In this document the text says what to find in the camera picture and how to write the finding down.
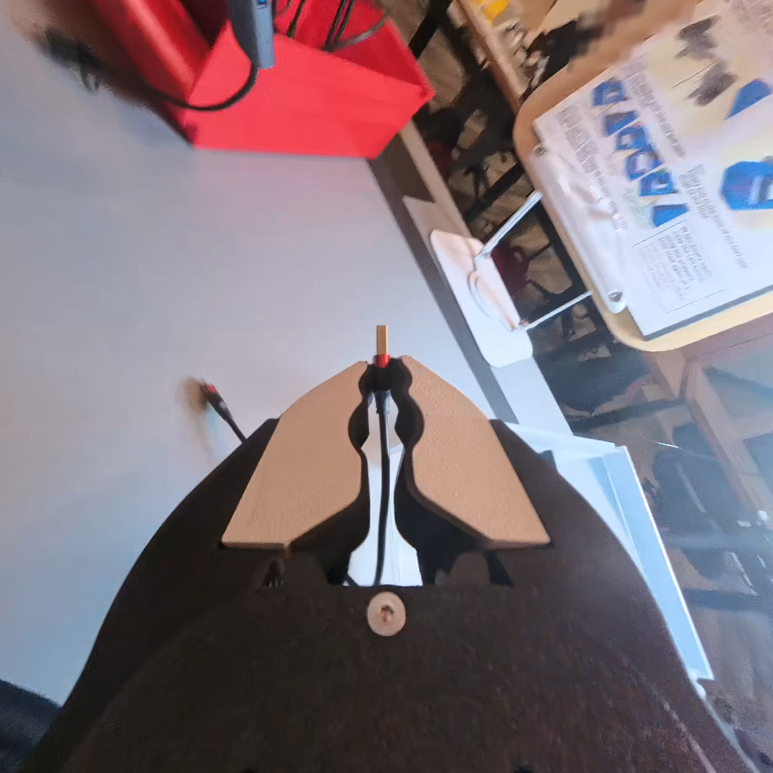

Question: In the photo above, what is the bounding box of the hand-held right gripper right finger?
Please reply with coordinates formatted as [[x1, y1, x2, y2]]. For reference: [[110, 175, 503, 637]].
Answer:
[[393, 354, 552, 585]]

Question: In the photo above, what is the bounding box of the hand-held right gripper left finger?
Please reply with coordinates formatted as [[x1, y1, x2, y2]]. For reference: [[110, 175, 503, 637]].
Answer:
[[221, 360, 372, 585]]

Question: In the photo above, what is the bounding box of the black red usb cable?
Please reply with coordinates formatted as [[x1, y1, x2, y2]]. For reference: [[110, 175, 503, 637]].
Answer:
[[201, 325, 395, 588]]

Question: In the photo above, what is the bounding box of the clear plastic bin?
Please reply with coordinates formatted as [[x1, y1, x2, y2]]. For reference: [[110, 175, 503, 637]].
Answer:
[[347, 422, 716, 686]]

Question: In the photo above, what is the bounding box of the red plastic bin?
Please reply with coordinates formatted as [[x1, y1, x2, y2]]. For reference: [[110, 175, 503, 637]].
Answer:
[[91, 0, 437, 161]]

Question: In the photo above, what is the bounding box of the wooden instruction board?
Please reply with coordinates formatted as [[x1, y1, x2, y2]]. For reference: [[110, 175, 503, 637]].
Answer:
[[512, 0, 773, 353]]

